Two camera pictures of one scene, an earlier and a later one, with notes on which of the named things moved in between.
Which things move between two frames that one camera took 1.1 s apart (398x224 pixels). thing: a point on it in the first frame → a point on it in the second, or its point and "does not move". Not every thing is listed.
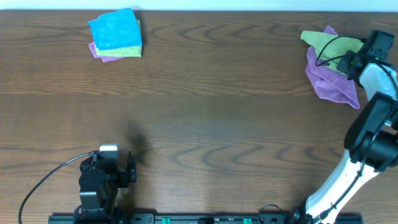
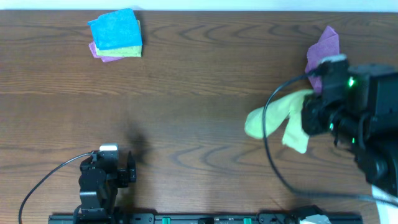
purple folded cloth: [104, 58] does not move
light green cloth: [337, 46] → [260, 122]
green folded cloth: [128, 51] does not move
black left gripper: [131, 173] does not move
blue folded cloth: [116, 30] does not move
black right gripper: [344, 66] → [310, 110]
